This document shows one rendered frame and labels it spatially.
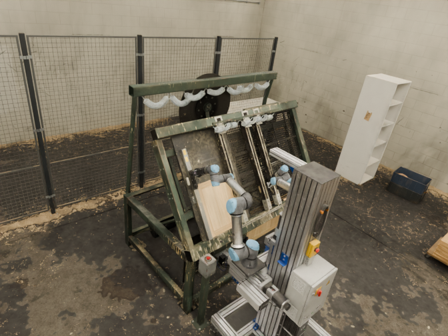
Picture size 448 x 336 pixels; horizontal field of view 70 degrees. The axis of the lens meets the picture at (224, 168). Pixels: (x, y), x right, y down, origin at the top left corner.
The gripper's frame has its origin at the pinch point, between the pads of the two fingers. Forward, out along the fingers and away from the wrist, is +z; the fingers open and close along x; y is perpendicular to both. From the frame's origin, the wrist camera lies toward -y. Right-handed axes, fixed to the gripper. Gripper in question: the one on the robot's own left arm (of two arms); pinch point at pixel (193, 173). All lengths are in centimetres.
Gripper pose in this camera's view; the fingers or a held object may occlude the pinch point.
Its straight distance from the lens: 314.4
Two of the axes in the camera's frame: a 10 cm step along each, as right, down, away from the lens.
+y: 7.4, -2.6, 6.3
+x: -2.8, -9.6, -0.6
